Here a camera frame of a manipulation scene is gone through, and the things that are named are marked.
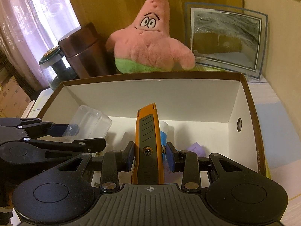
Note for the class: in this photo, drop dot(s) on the purple tube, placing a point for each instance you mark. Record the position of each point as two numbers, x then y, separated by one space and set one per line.
196 148

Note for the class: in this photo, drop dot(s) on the brown cardboard box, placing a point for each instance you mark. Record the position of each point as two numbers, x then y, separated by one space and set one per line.
188 103

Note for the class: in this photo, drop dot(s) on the copper metal canister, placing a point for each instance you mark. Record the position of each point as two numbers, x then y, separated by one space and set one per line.
82 56

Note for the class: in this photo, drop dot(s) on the orange utility knife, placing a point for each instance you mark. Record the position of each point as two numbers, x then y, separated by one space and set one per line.
148 134

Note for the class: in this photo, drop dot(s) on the glass picture frame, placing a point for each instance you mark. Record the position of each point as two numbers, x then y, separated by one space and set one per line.
223 40

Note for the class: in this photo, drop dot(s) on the clear plastic case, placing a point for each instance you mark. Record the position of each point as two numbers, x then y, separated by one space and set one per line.
94 124

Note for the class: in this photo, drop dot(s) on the cardboard carton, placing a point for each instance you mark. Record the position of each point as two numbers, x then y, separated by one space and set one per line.
11 96

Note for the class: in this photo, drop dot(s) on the sheer pink curtain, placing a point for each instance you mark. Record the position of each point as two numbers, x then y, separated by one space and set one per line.
28 28

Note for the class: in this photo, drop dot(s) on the glass jar with dark base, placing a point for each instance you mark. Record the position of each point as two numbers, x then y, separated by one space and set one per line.
58 73

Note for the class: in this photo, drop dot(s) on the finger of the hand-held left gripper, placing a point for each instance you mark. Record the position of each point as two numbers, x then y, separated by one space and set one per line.
70 144
58 130

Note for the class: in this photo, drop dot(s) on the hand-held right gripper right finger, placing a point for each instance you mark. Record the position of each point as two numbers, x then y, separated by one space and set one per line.
170 157

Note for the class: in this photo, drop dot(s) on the pink starfish plush toy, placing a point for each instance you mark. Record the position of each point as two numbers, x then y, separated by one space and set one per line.
150 47

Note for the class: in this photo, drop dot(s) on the wooden door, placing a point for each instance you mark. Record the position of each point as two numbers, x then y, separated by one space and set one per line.
112 4

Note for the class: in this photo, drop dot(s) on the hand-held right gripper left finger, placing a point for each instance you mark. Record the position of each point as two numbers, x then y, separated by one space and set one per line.
129 156

